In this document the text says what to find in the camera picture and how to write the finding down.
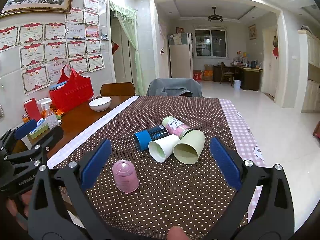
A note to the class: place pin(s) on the wooden desk chair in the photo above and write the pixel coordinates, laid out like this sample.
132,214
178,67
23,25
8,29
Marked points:
226,75

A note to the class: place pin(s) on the red felt tote bag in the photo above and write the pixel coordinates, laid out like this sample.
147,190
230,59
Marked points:
77,90

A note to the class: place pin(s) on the small red gift bag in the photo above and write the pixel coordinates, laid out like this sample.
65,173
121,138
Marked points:
32,110

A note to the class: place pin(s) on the white waste bucket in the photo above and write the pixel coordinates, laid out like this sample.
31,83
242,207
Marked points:
237,84

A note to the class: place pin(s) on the pale green plastic cup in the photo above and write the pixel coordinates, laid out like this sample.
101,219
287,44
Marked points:
190,147

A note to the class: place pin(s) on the brown wooden chair back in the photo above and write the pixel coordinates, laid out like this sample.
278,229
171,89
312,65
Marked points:
118,89

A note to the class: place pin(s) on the dark wooden desk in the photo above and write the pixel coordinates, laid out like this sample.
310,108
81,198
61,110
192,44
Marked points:
250,77

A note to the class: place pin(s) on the white paper cup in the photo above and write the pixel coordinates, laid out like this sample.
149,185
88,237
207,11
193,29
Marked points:
162,149

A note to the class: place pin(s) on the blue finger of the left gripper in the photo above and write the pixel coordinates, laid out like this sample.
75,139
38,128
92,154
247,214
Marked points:
10,138
46,143

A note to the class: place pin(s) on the person's right hand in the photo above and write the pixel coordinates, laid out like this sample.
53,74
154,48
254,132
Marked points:
177,233

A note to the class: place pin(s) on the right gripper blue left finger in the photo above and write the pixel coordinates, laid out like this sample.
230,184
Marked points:
48,216

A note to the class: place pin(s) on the pink translucent plastic cup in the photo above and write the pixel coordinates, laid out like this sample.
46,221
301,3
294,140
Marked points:
125,176

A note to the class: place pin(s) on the pink checkered tablecloth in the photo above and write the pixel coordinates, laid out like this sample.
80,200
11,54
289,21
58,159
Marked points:
244,141

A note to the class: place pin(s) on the white ceramic bowl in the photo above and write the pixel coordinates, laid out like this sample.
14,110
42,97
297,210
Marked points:
100,104

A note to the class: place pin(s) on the blue black cylindrical cup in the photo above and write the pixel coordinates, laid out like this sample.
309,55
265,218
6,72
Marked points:
143,138

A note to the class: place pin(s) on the round ceiling lamp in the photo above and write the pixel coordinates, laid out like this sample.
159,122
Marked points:
214,17

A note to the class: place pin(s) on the clear spray bottle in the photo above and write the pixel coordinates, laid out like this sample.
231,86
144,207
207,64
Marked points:
47,113

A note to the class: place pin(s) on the small framed wall picture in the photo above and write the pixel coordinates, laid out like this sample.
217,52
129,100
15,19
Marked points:
252,32

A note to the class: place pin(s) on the brown polka dot tablecloth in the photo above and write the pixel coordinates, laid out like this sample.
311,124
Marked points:
148,192

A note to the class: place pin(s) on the green lace door curtain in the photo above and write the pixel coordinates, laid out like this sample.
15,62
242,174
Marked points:
125,52

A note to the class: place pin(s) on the orange cardboard boxes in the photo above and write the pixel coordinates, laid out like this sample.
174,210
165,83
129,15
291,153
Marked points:
204,75

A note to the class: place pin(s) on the window with dark glass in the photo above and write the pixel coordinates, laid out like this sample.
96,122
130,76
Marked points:
210,43

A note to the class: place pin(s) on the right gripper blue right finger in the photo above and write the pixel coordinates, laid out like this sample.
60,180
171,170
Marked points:
273,217

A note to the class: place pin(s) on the white refrigerator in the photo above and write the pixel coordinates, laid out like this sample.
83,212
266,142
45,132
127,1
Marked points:
181,55

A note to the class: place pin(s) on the chair with grey cover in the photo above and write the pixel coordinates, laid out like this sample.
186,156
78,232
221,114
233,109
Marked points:
174,87

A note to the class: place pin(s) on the green tray with tissue pack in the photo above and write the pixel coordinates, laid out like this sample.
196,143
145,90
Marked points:
41,127

